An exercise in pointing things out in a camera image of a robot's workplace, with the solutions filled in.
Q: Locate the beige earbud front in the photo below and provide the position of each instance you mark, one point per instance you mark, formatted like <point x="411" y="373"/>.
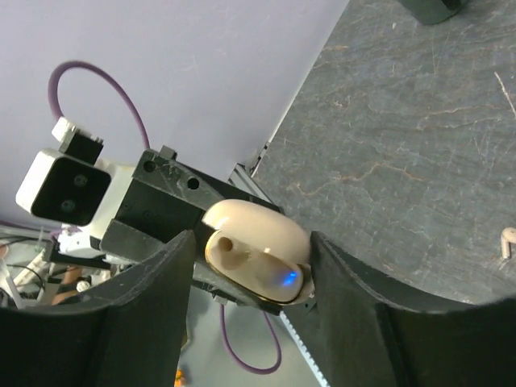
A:
<point x="508" y="240"/>

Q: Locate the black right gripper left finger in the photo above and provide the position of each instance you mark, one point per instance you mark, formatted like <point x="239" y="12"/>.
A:
<point x="126" y="331"/>

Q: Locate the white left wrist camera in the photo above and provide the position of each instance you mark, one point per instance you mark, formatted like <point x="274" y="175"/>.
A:
<point x="72" y="185"/>

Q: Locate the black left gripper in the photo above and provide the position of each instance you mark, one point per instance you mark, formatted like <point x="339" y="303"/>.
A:
<point x="165" y="198"/>

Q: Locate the beige earbud charging case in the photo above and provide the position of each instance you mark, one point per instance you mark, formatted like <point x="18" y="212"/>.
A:
<point x="261" y="250"/>

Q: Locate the light blue cable duct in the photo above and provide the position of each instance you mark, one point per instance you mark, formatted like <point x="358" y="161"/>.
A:
<point x="314" y="368"/>

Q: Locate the aluminium frame rails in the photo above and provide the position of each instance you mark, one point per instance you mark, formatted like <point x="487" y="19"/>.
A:
<point x="243" y="176"/>

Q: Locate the dark green mug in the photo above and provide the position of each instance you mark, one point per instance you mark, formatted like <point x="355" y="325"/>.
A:
<point x="431" y="12"/>

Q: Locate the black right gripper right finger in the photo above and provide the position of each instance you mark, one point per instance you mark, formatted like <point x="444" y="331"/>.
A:
<point x="365" y="328"/>

